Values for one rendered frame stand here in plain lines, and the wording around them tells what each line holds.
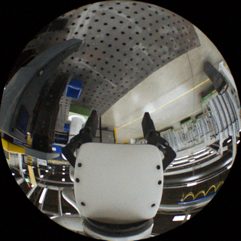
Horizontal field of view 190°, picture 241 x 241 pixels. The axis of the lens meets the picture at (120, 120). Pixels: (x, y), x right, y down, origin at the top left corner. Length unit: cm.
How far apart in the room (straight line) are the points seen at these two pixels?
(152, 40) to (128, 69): 25
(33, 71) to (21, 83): 3
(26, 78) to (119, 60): 45
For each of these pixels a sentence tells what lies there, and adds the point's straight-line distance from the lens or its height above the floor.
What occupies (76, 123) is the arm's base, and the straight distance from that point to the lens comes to 76.
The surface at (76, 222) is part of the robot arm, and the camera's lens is 25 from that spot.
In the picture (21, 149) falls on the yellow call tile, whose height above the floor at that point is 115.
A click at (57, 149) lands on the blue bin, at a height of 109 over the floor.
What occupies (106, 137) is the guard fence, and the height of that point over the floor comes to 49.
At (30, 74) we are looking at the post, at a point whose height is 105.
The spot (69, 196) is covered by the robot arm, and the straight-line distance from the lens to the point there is 51.
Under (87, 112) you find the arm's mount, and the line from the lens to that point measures 79.
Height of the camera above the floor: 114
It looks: 24 degrees down
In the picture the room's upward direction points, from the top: 173 degrees clockwise
